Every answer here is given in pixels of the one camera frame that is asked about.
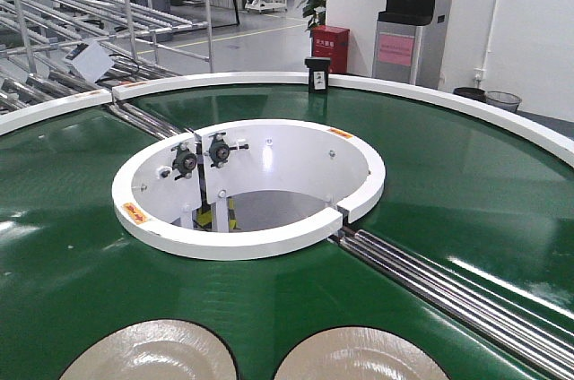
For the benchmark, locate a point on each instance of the beige plate black rim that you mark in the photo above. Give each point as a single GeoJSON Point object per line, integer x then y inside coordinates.
{"type": "Point", "coordinates": [156, 349]}
{"type": "Point", "coordinates": [357, 352]}

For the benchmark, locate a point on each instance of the black sensor box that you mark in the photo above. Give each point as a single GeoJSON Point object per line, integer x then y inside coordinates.
{"type": "Point", "coordinates": [318, 73]}

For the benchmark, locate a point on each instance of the red fire cabinet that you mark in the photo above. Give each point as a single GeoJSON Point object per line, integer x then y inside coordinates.
{"type": "Point", "coordinates": [331, 42]}

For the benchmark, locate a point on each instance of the steel conveyor rollers left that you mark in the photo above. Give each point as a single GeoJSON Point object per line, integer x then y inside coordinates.
{"type": "Point", "coordinates": [142, 120]}

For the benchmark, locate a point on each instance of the steel conveyor rollers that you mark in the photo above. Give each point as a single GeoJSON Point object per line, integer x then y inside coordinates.
{"type": "Point", "coordinates": [142, 120]}
{"type": "Point", "coordinates": [535, 340]}

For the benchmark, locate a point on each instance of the black water dispenser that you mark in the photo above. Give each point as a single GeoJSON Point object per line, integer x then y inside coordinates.
{"type": "Point", "coordinates": [399, 34]}

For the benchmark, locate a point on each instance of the metal roller rack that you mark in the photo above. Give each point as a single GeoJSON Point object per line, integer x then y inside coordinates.
{"type": "Point", "coordinates": [37, 34]}

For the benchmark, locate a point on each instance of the white control box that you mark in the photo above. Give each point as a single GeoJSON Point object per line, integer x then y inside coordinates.
{"type": "Point", "coordinates": [89, 60]}

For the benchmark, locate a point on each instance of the mesh waste bin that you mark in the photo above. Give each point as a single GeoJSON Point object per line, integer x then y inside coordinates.
{"type": "Point", "coordinates": [503, 100]}

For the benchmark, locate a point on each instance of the white outer conveyor rim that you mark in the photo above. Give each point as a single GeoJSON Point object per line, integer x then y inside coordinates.
{"type": "Point", "coordinates": [558, 145]}

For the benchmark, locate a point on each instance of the steel conveyor rollers right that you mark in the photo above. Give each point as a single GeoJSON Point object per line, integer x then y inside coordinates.
{"type": "Point", "coordinates": [535, 340]}

